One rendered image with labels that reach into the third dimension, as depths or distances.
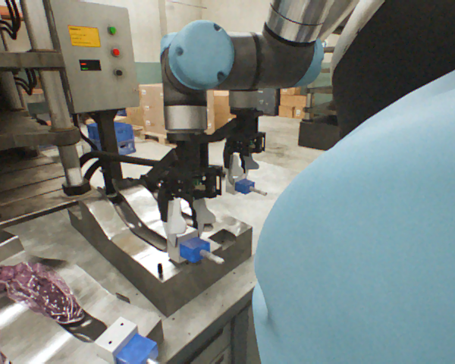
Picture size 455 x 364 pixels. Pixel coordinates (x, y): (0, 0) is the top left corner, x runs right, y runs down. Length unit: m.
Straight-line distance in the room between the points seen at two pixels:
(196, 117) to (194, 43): 0.15
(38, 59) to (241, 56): 0.83
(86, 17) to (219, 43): 1.01
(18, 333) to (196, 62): 0.47
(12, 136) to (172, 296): 0.83
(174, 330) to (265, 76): 0.47
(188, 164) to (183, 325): 0.30
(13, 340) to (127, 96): 1.05
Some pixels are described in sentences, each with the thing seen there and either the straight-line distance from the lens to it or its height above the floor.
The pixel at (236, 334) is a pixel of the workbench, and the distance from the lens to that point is 0.83.
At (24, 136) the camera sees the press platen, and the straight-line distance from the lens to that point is 1.19.
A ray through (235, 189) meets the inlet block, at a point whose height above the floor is 0.92.
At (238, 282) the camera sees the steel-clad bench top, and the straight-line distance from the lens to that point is 0.67.
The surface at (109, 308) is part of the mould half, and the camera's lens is 0.58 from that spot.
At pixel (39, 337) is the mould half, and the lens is 0.57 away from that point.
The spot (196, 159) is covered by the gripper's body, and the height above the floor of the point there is 1.11.
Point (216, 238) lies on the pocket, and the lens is 0.67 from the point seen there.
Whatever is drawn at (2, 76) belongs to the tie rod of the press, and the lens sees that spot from 1.81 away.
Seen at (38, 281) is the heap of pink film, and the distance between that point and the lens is 0.60.
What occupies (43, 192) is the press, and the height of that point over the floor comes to 0.78.
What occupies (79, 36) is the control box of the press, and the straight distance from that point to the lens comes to 1.32.
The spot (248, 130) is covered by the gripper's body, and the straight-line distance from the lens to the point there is 0.72.
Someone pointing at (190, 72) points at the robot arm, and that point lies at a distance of 0.36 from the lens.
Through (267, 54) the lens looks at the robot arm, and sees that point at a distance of 0.41.
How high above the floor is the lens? 1.25
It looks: 23 degrees down
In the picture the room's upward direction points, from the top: straight up
